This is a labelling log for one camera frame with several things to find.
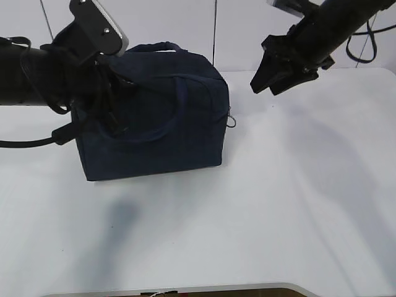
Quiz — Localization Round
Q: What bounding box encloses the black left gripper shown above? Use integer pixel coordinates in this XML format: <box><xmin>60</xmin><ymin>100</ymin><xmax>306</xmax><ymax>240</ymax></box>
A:
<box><xmin>43</xmin><ymin>24</ymin><xmax>127</xmax><ymax>139</ymax></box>

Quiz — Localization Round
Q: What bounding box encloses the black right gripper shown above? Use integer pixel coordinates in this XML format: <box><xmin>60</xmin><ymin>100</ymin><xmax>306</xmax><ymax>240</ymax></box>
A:
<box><xmin>250</xmin><ymin>24</ymin><xmax>335</xmax><ymax>95</ymax></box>

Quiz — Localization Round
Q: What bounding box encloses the silver zipper pull ring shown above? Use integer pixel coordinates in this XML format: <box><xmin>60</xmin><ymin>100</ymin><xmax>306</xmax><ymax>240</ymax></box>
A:
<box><xmin>226</xmin><ymin>105</ymin><xmax>238</xmax><ymax>129</ymax></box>

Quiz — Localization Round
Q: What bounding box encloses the navy blue fabric bag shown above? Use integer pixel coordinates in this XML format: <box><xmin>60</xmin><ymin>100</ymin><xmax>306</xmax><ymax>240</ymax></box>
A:
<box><xmin>76</xmin><ymin>42</ymin><xmax>230</xmax><ymax>181</ymax></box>

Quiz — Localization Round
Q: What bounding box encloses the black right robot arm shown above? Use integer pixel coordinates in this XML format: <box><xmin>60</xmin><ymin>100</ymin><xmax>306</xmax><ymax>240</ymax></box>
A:
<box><xmin>250</xmin><ymin>1</ymin><xmax>395</xmax><ymax>95</ymax></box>

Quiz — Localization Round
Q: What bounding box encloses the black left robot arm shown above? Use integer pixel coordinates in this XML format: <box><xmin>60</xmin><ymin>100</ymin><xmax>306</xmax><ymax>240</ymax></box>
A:
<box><xmin>1</xmin><ymin>22</ymin><xmax>126</xmax><ymax>149</ymax></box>

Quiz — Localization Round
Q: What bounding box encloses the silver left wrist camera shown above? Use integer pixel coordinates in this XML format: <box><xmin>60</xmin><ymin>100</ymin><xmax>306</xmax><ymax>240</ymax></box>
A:
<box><xmin>69</xmin><ymin>0</ymin><xmax>129</xmax><ymax>56</ymax></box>

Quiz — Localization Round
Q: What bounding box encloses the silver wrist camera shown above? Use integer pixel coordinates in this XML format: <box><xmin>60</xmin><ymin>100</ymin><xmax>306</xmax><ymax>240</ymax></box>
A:
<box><xmin>69</xmin><ymin>0</ymin><xmax>129</xmax><ymax>56</ymax></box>
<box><xmin>266</xmin><ymin>0</ymin><xmax>309</xmax><ymax>17</ymax></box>

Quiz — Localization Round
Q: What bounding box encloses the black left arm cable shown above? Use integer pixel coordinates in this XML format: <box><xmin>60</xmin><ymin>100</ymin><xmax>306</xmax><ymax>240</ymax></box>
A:
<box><xmin>0</xmin><ymin>123</ymin><xmax>78</xmax><ymax>150</ymax></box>

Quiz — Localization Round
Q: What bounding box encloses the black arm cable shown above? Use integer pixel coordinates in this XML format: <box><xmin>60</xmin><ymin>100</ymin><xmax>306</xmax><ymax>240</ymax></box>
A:
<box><xmin>0</xmin><ymin>123</ymin><xmax>78</xmax><ymax>150</ymax></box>
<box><xmin>345</xmin><ymin>18</ymin><xmax>396</xmax><ymax>65</ymax></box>

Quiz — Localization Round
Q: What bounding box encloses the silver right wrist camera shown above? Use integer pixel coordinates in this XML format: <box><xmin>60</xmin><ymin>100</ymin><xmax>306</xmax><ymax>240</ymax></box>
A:
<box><xmin>266</xmin><ymin>0</ymin><xmax>309</xmax><ymax>17</ymax></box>

